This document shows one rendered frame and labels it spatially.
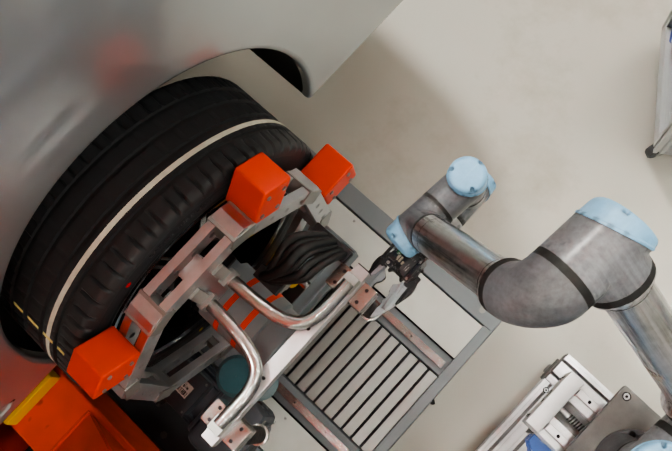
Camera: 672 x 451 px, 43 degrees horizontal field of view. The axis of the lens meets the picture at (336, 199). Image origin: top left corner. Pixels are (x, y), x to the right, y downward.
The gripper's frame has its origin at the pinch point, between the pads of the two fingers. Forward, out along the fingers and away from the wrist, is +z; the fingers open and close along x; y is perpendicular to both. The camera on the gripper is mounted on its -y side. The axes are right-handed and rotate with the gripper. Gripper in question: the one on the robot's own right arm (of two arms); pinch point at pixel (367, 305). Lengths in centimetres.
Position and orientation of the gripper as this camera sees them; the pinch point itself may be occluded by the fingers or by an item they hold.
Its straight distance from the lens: 171.5
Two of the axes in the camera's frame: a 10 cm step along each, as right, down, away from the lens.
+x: 7.3, 6.4, -2.6
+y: -1.2, -2.5, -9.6
